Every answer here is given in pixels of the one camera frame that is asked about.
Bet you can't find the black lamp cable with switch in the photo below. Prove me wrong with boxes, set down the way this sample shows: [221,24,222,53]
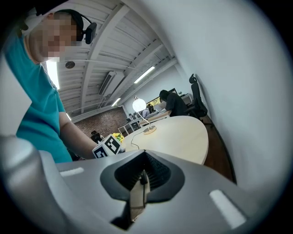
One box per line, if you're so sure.
[130,131,149,208]

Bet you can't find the person's head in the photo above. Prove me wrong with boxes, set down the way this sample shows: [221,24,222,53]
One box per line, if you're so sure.
[24,9,84,64]

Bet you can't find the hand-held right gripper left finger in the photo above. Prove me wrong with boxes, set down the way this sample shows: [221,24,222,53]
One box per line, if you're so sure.
[56,149,146,234]

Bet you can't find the person's teal shirt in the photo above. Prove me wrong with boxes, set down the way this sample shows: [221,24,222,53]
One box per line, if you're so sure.
[4,34,74,164]

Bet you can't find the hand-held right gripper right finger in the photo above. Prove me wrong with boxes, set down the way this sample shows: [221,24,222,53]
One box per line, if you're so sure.
[130,149,273,234]

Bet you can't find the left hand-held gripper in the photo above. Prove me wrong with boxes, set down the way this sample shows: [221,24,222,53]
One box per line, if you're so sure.
[92,134,126,159]

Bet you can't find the person's left forearm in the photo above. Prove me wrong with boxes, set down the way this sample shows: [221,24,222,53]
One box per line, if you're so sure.
[59,112,98,160]

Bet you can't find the black office chair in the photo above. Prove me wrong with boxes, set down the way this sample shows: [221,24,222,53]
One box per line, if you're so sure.
[184,73,208,119]
[90,130,103,144]

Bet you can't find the round beige table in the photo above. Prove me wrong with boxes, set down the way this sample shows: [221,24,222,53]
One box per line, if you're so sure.
[119,115,209,165]

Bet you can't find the globe desk lamp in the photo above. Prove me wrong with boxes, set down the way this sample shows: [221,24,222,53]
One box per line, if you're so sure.
[132,95,157,136]

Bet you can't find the dark framed window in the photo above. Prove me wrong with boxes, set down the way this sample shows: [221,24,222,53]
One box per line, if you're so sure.
[146,96,161,108]

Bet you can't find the black head camera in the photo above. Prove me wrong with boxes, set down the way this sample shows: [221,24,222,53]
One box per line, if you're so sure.
[77,14,98,45]

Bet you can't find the light wooden office desk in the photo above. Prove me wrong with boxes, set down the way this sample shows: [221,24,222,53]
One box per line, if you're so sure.
[138,107,172,128]

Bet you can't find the sunflowers in white pot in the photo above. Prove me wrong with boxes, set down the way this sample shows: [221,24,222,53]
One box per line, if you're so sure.
[112,132,125,144]

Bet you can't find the white ceiling air conditioner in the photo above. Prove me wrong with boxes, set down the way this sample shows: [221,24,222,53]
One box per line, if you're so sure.
[98,70,125,96]

